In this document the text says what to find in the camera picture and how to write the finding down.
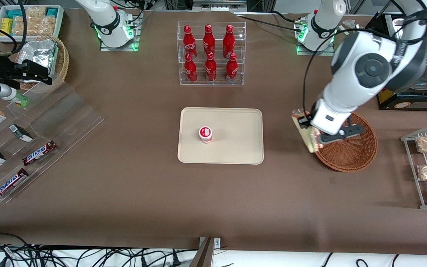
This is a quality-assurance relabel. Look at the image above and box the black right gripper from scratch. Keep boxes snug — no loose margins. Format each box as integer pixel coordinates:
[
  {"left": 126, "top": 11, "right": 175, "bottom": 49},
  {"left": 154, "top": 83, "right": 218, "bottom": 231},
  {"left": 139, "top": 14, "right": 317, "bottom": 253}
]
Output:
[{"left": 0, "top": 55, "right": 53, "bottom": 85}]

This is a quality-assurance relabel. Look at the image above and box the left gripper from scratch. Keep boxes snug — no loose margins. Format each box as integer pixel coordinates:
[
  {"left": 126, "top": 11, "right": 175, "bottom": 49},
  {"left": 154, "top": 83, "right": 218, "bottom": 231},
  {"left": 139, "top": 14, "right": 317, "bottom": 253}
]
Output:
[{"left": 297, "top": 98, "right": 352, "bottom": 135}]

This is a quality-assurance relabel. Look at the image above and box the triangle sandwich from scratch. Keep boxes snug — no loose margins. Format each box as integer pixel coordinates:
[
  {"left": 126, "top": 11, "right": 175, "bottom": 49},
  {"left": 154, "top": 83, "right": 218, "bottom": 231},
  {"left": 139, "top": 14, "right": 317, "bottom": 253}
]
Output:
[{"left": 291, "top": 109, "right": 324, "bottom": 154}]

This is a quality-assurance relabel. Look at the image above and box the light wicker basket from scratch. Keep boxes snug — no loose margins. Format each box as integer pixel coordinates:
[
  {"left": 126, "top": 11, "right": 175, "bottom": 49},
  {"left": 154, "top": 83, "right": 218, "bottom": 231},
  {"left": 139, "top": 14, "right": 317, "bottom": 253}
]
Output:
[{"left": 15, "top": 35, "right": 69, "bottom": 94}]

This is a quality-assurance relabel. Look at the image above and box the brown wicker basket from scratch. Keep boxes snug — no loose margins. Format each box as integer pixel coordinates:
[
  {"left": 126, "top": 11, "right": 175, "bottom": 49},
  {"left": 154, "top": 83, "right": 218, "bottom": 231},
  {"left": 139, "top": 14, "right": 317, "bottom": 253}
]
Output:
[{"left": 312, "top": 111, "right": 378, "bottom": 172}]

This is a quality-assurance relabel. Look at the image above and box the beige plastic tray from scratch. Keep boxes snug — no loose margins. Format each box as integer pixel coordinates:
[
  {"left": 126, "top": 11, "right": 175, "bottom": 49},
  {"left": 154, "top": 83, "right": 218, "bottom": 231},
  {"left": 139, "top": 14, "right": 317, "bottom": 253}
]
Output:
[{"left": 178, "top": 107, "right": 264, "bottom": 165}]

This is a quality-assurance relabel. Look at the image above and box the silver foil snack pack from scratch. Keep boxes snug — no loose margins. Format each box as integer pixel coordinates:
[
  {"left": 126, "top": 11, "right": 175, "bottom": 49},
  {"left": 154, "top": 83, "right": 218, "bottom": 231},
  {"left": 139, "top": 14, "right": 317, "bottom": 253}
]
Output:
[{"left": 20, "top": 39, "right": 59, "bottom": 80}]

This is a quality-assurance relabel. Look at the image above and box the green white drink bottle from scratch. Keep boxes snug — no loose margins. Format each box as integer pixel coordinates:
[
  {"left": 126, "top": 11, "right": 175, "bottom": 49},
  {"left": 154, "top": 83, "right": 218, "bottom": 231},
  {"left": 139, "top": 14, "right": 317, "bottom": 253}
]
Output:
[{"left": 11, "top": 93, "right": 29, "bottom": 108}]

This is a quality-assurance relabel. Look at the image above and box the clear bag of crackers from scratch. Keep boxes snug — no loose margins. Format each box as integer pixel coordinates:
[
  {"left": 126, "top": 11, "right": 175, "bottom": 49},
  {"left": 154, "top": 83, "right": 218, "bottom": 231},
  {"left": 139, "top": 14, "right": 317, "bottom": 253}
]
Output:
[
  {"left": 23, "top": 7, "right": 47, "bottom": 23},
  {"left": 36, "top": 17, "right": 56, "bottom": 36},
  {"left": 11, "top": 17, "right": 38, "bottom": 36}
]

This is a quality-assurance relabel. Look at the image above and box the clear acrylic stepped display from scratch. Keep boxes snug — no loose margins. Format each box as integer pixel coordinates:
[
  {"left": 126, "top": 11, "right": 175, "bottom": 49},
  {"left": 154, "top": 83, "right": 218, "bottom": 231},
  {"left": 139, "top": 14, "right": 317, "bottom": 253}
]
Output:
[{"left": 0, "top": 82, "right": 105, "bottom": 204}]

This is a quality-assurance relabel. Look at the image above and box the yellow snack box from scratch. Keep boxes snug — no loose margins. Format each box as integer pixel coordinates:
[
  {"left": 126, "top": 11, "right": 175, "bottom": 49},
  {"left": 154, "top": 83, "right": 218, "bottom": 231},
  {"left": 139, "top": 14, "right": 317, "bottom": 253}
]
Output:
[{"left": 0, "top": 18, "right": 14, "bottom": 37}]

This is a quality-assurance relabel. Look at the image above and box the white plastic bin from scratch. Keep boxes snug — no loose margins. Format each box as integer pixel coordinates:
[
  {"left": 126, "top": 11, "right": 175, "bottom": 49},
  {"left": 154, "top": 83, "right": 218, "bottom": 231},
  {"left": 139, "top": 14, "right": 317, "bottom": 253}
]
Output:
[{"left": 0, "top": 4, "right": 64, "bottom": 43}]

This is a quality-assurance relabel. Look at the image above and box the snickers chocolate bar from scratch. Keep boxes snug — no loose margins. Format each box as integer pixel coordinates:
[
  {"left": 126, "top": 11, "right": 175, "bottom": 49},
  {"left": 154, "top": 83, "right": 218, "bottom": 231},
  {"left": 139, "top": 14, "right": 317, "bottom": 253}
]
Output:
[
  {"left": 22, "top": 140, "right": 58, "bottom": 166},
  {"left": 0, "top": 168, "right": 30, "bottom": 201}
]

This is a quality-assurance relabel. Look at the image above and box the red cola bottle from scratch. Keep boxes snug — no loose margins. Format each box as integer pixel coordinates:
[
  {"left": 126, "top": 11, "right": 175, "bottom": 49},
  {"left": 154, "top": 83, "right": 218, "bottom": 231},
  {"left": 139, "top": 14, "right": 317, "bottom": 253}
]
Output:
[
  {"left": 205, "top": 52, "right": 217, "bottom": 82},
  {"left": 226, "top": 53, "right": 239, "bottom": 83},
  {"left": 184, "top": 53, "right": 198, "bottom": 83},
  {"left": 203, "top": 24, "right": 216, "bottom": 56},
  {"left": 222, "top": 24, "right": 235, "bottom": 59},
  {"left": 183, "top": 25, "right": 198, "bottom": 60}
]

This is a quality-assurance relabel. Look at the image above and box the red white yogurt cup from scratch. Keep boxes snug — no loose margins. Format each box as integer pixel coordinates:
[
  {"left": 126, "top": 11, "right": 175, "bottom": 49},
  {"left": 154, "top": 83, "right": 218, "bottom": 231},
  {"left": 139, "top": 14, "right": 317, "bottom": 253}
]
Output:
[{"left": 199, "top": 126, "right": 213, "bottom": 144}]

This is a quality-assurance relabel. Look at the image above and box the clear acrylic bottle rack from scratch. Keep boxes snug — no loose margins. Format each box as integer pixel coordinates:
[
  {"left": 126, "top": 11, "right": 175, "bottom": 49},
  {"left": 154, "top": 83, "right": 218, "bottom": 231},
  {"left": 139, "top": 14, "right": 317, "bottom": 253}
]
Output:
[{"left": 177, "top": 21, "right": 246, "bottom": 86}]

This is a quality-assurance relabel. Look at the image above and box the brown table cover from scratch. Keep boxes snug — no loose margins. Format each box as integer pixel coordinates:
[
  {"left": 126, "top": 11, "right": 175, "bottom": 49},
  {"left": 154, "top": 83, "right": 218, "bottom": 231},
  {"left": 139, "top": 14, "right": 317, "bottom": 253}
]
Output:
[{"left": 0, "top": 7, "right": 427, "bottom": 256}]

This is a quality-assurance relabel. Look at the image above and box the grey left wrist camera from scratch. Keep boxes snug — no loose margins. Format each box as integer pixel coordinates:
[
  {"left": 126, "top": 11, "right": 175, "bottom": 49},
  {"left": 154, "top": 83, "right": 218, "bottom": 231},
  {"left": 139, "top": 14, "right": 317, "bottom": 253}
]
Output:
[{"left": 318, "top": 125, "right": 365, "bottom": 145}]

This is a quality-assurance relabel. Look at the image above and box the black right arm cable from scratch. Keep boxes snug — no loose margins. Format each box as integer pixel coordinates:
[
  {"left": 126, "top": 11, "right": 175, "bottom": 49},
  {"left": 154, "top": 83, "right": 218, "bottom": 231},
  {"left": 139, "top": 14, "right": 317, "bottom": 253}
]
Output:
[{"left": 0, "top": 0, "right": 27, "bottom": 56}]

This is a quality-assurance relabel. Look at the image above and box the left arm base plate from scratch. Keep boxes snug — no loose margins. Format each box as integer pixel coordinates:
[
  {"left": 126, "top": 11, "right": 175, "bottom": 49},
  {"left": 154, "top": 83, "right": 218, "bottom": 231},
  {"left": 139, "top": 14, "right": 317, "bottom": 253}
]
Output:
[{"left": 297, "top": 19, "right": 335, "bottom": 56}]

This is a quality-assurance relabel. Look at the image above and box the black base cable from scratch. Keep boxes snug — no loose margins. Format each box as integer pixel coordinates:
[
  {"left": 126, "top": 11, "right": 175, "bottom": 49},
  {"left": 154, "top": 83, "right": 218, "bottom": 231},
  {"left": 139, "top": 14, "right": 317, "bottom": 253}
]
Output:
[{"left": 235, "top": 10, "right": 308, "bottom": 33}]

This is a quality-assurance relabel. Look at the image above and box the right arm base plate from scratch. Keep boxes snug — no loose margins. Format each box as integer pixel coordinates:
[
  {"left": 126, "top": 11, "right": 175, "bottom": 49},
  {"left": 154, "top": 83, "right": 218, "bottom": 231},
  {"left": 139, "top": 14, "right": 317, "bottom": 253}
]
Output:
[{"left": 100, "top": 11, "right": 140, "bottom": 52}]

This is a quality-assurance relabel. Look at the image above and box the grey wire rack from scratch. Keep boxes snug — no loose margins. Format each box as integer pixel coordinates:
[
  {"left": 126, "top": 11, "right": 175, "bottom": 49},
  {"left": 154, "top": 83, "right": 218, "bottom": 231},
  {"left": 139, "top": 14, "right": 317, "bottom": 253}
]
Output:
[{"left": 401, "top": 123, "right": 427, "bottom": 209}]

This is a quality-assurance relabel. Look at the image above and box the aluminium frame bar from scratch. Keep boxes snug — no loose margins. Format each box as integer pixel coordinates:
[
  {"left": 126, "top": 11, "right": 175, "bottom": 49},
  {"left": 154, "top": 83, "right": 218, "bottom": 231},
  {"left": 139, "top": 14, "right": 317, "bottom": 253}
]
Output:
[{"left": 191, "top": 0, "right": 248, "bottom": 12}]

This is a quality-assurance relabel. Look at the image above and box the metal mount post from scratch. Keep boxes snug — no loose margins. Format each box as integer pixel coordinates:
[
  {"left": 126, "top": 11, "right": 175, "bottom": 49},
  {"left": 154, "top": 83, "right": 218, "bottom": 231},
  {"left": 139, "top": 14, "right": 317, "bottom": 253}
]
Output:
[{"left": 189, "top": 237, "right": 221, "bottom": 267}]

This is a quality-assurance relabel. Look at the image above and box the black floor cable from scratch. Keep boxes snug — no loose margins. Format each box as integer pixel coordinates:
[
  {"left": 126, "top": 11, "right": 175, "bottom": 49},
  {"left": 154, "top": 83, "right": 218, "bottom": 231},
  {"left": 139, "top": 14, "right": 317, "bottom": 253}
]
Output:
[{"left": 0, "top": 232, "right": 199, "bottom": 267}]

